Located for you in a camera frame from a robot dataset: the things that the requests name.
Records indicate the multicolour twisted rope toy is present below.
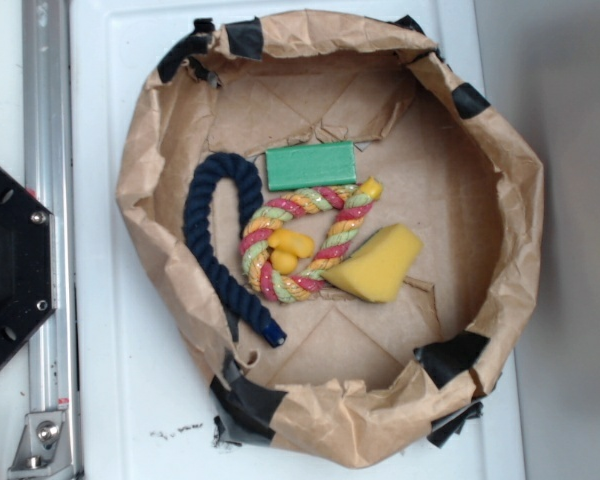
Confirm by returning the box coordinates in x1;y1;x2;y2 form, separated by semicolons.
240;177;384;303

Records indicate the yellow wedge sponge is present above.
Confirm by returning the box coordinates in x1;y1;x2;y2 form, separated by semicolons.
322;224;423;303

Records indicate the aluminium extrusion rail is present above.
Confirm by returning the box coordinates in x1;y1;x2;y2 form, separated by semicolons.
22;1;84;479

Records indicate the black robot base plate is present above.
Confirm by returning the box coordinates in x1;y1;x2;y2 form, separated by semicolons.
0;167;55;370

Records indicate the green rectangular sponge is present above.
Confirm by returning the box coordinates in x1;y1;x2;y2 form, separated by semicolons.
266;141;357;191

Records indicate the dark blue rope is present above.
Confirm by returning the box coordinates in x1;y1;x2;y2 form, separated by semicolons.
182;152;288;349

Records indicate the metal corner bracket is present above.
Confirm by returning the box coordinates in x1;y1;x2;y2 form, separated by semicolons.
7;410;73;479

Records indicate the brown paper bag bin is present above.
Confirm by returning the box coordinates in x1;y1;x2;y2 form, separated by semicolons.
116;10;544;468

